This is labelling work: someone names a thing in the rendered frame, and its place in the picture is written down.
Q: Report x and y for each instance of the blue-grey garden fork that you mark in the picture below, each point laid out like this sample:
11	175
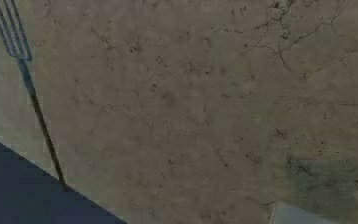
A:
27	80

